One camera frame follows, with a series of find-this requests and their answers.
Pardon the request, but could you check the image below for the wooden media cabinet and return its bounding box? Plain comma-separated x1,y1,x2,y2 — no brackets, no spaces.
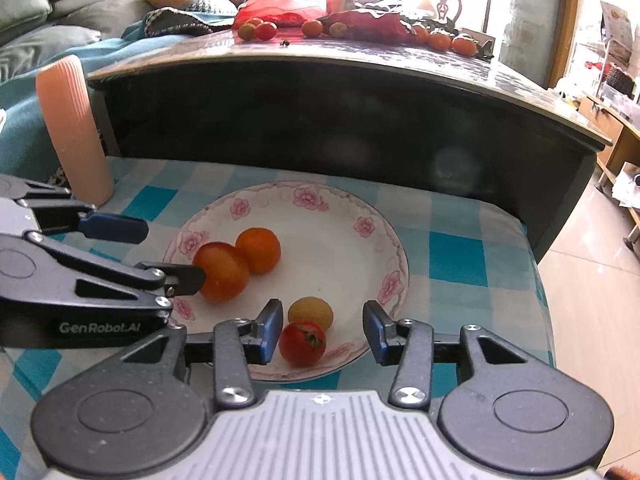
579,92,640,251

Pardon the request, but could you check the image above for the wall calendar poster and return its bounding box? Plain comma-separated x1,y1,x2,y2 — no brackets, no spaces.
599,1,637,66

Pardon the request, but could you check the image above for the pale curtain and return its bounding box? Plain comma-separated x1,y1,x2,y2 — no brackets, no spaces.
500,0,568,91

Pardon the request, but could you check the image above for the pink ribbed cylinder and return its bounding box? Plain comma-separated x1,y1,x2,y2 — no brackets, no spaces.
36,56,116,207

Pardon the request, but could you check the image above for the teal blanket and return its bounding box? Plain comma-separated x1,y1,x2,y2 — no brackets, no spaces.
0,22,151,176

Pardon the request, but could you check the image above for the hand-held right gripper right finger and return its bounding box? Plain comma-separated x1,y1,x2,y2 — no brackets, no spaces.
362,301,531,408

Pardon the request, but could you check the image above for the blue white checkered tablecloth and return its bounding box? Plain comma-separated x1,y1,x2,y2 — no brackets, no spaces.
0,155,556,480

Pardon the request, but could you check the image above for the white floral rimmed plate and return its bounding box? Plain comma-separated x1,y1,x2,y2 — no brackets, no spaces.
162,181,410,382

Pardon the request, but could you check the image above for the dark patterned cushion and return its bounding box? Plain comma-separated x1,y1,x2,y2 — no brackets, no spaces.
142,7,233,37

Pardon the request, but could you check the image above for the white plastic bag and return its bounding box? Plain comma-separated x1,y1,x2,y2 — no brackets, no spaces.
610,162,640,208

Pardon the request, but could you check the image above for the white wire rack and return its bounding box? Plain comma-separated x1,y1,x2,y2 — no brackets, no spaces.
597,35,640,106

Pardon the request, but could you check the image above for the large orange tomato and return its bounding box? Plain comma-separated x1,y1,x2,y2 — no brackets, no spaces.
192,241,251,304

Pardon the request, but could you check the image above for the dark table with glossy top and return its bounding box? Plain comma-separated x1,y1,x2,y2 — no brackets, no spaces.
86,25,606,266

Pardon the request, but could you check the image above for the flat red package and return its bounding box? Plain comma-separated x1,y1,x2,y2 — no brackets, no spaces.
322,9,418,43

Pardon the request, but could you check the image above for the scattered group of spare fruits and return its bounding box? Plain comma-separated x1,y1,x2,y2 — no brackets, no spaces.
236,16,478,57

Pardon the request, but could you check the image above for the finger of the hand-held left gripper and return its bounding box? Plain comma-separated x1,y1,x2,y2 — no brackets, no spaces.
0,175,150,244
27,232,207,318

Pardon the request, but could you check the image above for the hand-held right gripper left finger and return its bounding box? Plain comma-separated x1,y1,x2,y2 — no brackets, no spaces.
119,299,284,409

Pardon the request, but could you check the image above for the red cherry tomato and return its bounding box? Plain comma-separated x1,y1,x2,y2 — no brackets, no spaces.
278,321,327,368

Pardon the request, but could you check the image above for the grey sofa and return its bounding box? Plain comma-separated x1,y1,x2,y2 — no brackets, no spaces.
0,0,246,83

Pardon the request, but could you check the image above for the yellow tomato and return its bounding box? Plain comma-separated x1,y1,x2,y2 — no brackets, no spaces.
287,296,334,333

